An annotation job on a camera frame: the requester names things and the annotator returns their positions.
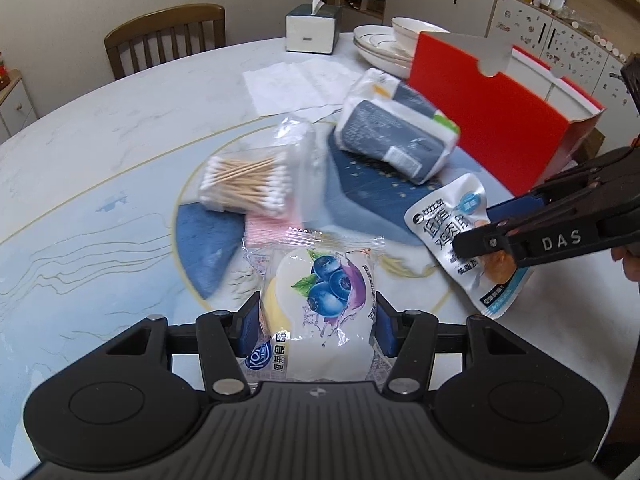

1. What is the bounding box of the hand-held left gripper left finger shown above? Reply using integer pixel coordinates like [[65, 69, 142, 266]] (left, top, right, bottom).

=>
[[82, 296, 261, 404]]

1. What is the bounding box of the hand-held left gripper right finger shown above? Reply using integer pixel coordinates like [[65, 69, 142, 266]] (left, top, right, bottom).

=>
[[372, 292, 551, 404]]

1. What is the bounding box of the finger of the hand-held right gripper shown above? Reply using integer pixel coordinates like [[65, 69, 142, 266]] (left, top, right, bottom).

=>
[[451, 197, 640, 268], [486, 146, 640, 226]]

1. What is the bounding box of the blueberry pastry packet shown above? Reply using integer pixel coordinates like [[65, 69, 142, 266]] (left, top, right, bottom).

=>
[[242, 227, 399, 394]]

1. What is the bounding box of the white sausage snack packet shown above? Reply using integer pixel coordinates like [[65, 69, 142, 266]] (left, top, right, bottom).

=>
[[404, 172, 532, 320]]

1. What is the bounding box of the pink ribbed foam block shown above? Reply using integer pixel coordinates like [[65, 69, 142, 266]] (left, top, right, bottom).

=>
[[244, 212, 307, 249]]

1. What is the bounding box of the red cardboard box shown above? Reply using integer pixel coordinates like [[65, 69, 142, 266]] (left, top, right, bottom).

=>
[[407, 31, 607, 199]]

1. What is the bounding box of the bag of cotton swabs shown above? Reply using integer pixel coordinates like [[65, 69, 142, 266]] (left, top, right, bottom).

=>
[[199, 116, 322, 232]]

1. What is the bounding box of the white and navy tissue pack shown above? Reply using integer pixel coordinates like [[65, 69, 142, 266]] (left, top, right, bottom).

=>
[[334, 67, 461, 185]]

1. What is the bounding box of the person's right hand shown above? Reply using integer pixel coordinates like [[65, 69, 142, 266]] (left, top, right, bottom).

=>
[[612, 246, 640, 282]]

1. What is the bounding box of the white stickered cabinet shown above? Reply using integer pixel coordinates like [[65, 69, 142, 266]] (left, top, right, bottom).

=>
[[487, 0, 633, 104]]

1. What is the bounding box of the white gold-rimmed plate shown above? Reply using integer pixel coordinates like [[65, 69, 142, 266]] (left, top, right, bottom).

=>
[[352, 25, 417, 63], [356, 47, 414, 79]]

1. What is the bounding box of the white gold-rimmed bowl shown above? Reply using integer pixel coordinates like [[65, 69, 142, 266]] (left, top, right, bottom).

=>
[[391, 16, 451, 49]]

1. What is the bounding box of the white paper napkin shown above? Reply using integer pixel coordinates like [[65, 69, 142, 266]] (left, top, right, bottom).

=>
[[242, 58, 368, 124]]

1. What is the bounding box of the green and white tissue box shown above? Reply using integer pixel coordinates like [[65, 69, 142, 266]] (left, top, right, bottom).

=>
[[285, 0, 344, 56]]

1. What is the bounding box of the wooden chair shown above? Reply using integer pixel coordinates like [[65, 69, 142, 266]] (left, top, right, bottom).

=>
[[104, 3, 227, 81]]

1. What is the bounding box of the low white cabinet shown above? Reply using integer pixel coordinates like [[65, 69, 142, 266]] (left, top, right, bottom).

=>
[[0, 70, 39, 144]]

